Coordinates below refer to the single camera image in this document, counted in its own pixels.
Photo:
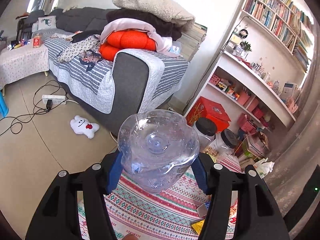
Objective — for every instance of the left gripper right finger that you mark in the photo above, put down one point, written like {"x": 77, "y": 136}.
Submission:
{"x": 258, "y": 215}

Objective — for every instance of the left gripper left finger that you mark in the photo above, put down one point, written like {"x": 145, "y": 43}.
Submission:
{"x": 57, "y": 215}

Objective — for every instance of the yellow snack wrapper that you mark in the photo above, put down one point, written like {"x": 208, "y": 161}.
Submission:
{"x": 198, "y": 226}

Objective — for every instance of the clear crushed plastic bottle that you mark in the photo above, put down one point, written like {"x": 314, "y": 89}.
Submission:
{"x": 158, "y": 147}

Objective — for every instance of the crumpled white tissue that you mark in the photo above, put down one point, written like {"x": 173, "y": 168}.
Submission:
{"x": 263, "y": 167}

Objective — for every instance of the grey floral lace curtain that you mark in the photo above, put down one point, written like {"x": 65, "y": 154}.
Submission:
{"x": 298, "y": 154}

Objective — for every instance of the stack of papers and books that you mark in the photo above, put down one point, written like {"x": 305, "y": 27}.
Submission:
{"x": 256, "y": 146}

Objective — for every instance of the patterned striped tablecloth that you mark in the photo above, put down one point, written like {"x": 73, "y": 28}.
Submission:
{"x": 168, "y": 215}

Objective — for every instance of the pink basket lower shelf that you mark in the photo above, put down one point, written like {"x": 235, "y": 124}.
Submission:
{"x": 245, "y": 124}

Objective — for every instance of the white plush toy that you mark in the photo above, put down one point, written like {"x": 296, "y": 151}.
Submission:
{"x": 82, "y": 126}

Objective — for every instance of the black-lid jar with snacks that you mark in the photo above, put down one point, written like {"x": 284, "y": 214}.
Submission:
{"x": 206, "y": 130}

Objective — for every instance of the white power strip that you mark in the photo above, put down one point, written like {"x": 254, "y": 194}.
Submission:
{"x": 56, "y": 99}

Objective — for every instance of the red cardboard box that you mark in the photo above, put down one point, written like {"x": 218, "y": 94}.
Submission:
{"x": 211, "y": 110}

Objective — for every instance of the white bookshelf unit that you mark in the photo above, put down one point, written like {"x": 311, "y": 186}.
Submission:
{"x": 275, "y": 58}

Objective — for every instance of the grey sofa with striped cover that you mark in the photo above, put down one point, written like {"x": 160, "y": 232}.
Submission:
{"x": 136, "y": 81}

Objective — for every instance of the small table floral cloth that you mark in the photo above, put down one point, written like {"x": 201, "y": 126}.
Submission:
{"x": 22, "y": 62}

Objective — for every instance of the orange cushion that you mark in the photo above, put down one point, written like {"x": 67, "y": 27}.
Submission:
{"x": 126, "y": 39}

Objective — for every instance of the white printed pillow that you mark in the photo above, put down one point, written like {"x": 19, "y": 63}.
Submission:
{"x": 48, "y": 22}

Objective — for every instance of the black blanket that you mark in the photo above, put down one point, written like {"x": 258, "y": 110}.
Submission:
{"x": 165, "y": 29}

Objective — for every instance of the beige fluffy blanket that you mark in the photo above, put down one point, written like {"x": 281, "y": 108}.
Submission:
{"x": 166, "y": 10}

